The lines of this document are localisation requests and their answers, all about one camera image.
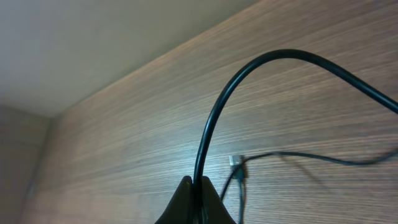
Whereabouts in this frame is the black usb cable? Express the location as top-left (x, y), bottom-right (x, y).
top-left (192, 49), bottom-right (398, 224)
top-left (220, 148), bottom-right (398, 224)

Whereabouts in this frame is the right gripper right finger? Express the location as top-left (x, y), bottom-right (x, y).
top-left (199, 176), bottom-right (236, 224)

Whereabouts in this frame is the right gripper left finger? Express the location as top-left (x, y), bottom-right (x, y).
top-left (155, 175), bottom-right (193, 224)

